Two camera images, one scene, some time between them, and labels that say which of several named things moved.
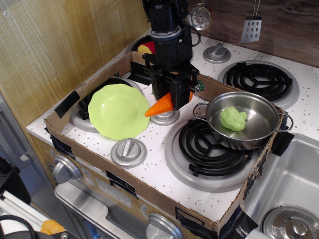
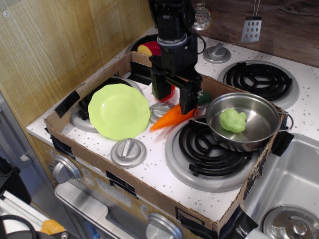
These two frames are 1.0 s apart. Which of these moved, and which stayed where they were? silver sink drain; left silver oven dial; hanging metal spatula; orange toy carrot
Moved: orange toy carrot
Stayed: silver sink drain; hanging metal spatula; left silver oven dial
